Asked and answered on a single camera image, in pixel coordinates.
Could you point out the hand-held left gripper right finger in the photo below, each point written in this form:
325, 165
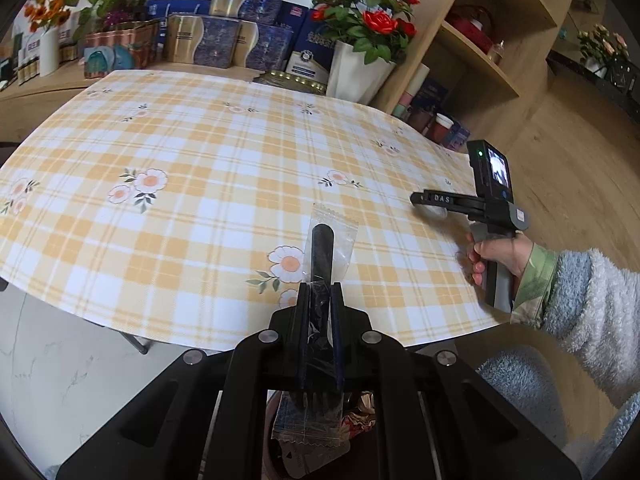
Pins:
352, 350

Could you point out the teal patterned box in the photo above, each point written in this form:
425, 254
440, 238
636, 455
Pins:
115, 62

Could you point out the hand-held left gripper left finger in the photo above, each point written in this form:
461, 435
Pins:
287, 350

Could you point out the person's right hand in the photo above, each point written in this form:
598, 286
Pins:
515, 252

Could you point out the brown plastic bin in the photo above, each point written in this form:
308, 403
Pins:
362, 460

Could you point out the row of blue gift boxes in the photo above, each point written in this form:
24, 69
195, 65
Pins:
215, 45

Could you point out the black plastic fork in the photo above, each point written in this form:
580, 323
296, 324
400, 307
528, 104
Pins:
322, 250

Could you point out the red roses in white pot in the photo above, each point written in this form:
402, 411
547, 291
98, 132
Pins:
355, 70

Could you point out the blue patterned small box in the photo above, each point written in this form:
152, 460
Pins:
457, 137

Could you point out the wooden shelf unit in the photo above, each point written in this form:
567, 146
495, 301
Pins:
480, 67

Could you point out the yellow plaid floral tablecloth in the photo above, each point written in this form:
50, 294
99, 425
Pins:
200, 160

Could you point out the small glass bottle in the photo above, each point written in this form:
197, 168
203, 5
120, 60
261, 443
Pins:
495, 54

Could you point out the pale pink rose bouquet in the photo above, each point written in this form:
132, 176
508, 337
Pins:
602, 45

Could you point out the copper striped box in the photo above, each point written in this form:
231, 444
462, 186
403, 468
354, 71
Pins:
125, 35

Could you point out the gold patterned flat box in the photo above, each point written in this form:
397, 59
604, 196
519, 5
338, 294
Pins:
290, 81

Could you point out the row of small amber bottles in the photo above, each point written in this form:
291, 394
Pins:
27, 70

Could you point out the person's fluffy blue clothing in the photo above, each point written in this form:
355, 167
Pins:
525, 380

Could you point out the orange flowers in white vase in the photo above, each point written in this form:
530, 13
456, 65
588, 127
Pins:
50, 55

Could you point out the dark blue picture box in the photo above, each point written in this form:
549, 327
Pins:
430, 97

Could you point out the person's right forearm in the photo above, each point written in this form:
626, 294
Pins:
590, 295

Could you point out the shiny copper foil wrapper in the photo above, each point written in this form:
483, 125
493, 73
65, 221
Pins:
360, 407

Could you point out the clear plastic lid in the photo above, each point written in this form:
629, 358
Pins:
439, 211

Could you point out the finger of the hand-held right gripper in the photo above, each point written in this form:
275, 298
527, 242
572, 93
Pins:
422, 198

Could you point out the purple flower bunch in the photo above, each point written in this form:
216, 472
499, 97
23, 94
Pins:
117, 19

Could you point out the stack of pastel paper cups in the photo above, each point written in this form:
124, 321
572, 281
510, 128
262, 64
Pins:
412, 92

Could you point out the red teapot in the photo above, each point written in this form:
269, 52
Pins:
470, 27

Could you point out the red paper cup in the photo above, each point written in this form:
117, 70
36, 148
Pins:
442, 130

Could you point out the black folding table frame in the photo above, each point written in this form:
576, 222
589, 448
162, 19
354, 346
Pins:
140, 345

